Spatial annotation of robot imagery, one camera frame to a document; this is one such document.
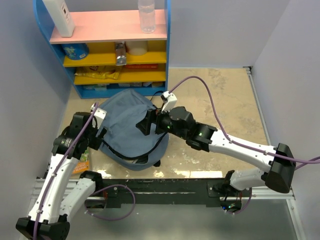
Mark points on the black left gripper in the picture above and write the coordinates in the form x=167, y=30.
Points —
x=96, y=140

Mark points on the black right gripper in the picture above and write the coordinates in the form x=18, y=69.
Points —
x=153, y=116

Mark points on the blue fabric backpack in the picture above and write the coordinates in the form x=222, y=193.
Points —
x=123, y=141

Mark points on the white coffee cover book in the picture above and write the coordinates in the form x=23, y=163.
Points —
x=143, y=160

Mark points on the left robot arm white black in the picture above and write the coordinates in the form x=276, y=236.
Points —
x=51, y=214

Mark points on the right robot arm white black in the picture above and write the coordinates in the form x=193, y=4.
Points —
x=273, y=166

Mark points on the yellow snack bag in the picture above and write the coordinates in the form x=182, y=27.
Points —
x=99, y=72

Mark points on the orange green children book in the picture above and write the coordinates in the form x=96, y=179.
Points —
x=83, y=164

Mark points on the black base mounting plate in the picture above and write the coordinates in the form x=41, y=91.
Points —
x=168, y=191

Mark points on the red flat box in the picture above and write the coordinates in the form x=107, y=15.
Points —
x=142, y=66

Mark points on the blue shelf unit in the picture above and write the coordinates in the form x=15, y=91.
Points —
x=100, y=30

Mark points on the blue round tin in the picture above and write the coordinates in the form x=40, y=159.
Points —
x=76, y=51

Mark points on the clear plastic water bottle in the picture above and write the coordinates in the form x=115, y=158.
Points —
x=147, y=16

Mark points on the white rectangular box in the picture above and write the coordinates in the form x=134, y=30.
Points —
x=61, y=17

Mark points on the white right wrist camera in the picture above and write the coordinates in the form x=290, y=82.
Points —
x=169, y=101

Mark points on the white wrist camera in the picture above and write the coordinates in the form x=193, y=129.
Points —
x=169, y=101
x=99, y=115

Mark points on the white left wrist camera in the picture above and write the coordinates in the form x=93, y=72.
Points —
x=99, y=115

